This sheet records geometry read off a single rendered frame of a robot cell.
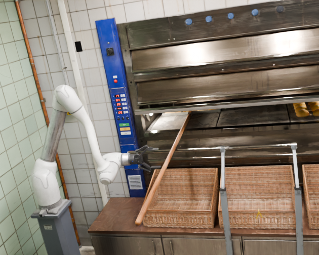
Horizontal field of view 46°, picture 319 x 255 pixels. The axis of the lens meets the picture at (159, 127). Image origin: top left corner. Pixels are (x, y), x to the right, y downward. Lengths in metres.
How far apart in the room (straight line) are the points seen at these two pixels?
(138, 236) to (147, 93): 1.14
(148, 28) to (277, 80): 1.05
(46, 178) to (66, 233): 0.41
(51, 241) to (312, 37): 2.29
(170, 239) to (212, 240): 0.32
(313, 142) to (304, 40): 0.78
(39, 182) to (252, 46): 1.77
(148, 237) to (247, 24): 1.76
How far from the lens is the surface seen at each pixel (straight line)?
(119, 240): 3.11
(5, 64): 3.17
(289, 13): 2.88
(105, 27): 3.06
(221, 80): 2.95
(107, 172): 2.55
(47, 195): 2.60
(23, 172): 3.24
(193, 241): 2.93
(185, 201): 3.25
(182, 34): 2.94
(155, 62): 2.99
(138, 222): 1.93
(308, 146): 3.11
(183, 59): 2.94
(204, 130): 3.07
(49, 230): 2.72
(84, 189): 3.67
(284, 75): 2.94
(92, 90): 3.24
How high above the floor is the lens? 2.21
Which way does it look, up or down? 18 degrees down
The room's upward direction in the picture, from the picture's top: 9 degrees counter-clockwise
